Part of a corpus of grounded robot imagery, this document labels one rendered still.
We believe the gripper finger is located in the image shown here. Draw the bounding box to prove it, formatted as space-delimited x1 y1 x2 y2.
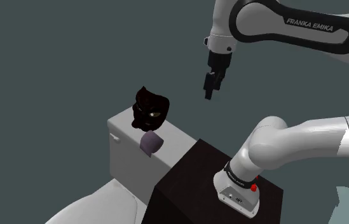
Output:
203 71 216 101
214 70 226 92

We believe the black mask figure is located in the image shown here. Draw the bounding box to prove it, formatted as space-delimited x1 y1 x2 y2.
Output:
131 86 170 132

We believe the dark robot stand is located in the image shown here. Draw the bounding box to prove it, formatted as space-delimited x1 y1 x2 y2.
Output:
140 138 284 224

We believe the white toilet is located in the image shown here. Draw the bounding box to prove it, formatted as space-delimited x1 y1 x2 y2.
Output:
44 106 198 224

